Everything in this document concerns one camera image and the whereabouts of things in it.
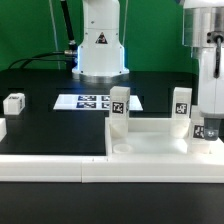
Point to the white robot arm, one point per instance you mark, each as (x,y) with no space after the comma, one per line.
(100,56)

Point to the white sheet with AprilTags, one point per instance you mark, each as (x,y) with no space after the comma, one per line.
(82,102)

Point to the white square table top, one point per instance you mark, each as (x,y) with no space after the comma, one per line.
(151,136)

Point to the white U-shaped obstacle fence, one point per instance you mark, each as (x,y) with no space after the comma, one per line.
(113,168)

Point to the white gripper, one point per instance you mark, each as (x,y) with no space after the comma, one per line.
(211,92)

